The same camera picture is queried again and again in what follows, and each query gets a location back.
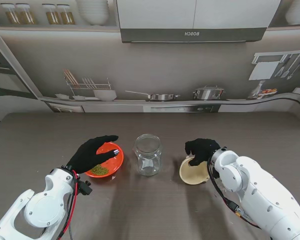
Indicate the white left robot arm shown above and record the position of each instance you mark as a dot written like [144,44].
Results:
[43,208]

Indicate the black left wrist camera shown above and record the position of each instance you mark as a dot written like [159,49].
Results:
[84,188]

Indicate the beige plastic funnel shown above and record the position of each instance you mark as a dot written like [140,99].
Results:
[190,175]

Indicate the green mung beans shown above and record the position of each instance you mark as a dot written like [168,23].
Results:
[99,170]

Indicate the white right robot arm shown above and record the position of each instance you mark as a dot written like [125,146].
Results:
[260,195]

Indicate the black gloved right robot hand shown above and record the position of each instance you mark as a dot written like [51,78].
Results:
[202,150]

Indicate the clear glass jar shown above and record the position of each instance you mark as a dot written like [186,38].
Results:
[147,162]

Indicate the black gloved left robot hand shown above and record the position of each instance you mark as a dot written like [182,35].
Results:
[87,155]

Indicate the printed kitchen backdrop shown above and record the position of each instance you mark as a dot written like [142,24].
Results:
[150,70]

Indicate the orange plastic bowl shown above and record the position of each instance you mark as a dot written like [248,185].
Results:
[112,165]

